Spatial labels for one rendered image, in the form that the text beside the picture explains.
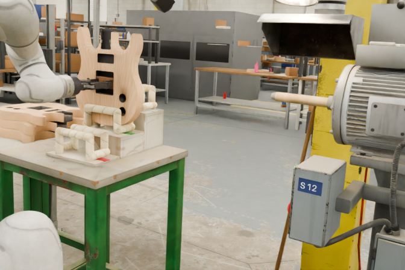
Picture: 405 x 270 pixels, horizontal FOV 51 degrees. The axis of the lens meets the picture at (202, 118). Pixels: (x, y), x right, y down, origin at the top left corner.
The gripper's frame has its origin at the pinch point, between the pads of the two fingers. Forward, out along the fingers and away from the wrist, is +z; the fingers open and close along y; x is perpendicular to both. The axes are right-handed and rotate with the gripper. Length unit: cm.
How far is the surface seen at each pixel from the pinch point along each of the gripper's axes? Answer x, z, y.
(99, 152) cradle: -25.7, -14.4, 11.2
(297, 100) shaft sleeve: 2, 1, 84
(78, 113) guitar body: -22, 27, -42
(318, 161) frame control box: -11, -24, 99
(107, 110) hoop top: -11.0, -2.9, 4.8
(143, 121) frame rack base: -16.3, 10.8, 13.5
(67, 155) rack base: -28.7, -17.9, -2.7
